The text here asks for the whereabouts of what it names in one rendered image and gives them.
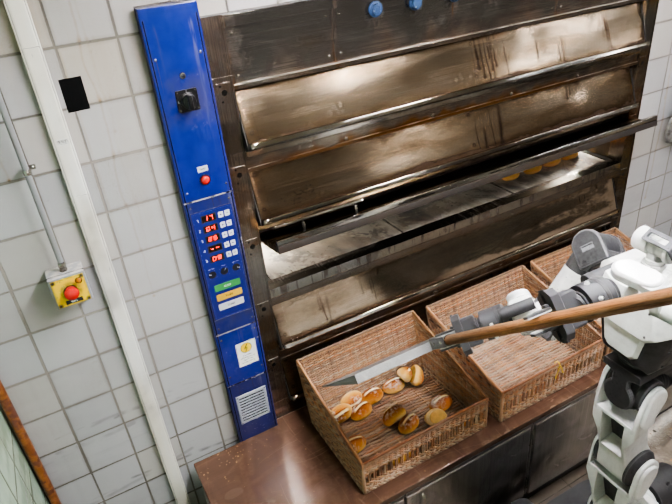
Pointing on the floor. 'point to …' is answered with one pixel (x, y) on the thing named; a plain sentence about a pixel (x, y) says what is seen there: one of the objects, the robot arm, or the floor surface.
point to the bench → (281, 443)
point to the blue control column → (191, 153)
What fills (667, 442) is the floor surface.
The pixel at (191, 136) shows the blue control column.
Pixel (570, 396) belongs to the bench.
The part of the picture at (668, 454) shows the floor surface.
